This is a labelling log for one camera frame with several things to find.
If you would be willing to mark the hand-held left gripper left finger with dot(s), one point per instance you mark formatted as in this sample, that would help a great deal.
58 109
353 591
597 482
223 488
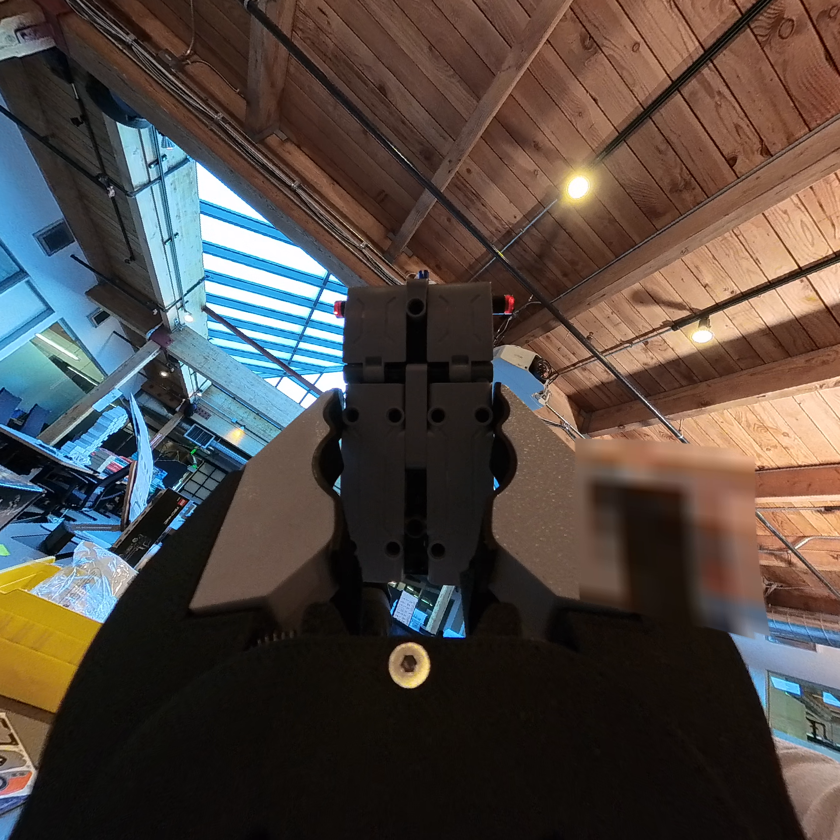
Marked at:
262 525

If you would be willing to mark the background office desk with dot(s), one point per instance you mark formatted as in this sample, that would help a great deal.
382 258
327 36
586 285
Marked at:
39 453

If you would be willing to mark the glass skylight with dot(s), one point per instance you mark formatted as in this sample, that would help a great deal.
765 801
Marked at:
262 275

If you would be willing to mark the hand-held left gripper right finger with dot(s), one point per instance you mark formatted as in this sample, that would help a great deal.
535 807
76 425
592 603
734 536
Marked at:
535 512

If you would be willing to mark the black cardboard box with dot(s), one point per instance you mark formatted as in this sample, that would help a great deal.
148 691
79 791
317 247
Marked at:
149 528

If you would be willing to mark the black ceiling track rail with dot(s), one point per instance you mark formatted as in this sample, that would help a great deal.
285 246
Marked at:
459 216

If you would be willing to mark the yellow plastic bin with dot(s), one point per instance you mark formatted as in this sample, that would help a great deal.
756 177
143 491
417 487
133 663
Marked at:
39 630

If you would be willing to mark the grey wall vent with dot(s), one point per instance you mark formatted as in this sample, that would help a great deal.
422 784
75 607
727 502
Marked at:
54 237

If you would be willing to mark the grey building block assembly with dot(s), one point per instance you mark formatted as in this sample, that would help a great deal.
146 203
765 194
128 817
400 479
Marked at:
387 472

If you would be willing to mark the ceiling spot light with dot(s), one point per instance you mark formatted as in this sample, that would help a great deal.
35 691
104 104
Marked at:
577 187
701 333

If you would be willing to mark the black round ceiling fixture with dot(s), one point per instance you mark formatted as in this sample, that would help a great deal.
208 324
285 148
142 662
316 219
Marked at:
118 105

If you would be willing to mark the clear plastic bag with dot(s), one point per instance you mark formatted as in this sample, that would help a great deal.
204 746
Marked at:
85 581

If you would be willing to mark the white ceiling projector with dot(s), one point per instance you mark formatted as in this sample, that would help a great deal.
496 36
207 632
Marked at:
522 371

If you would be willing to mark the printed sticker sheet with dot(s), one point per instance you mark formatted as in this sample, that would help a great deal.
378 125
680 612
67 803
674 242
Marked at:
13 761

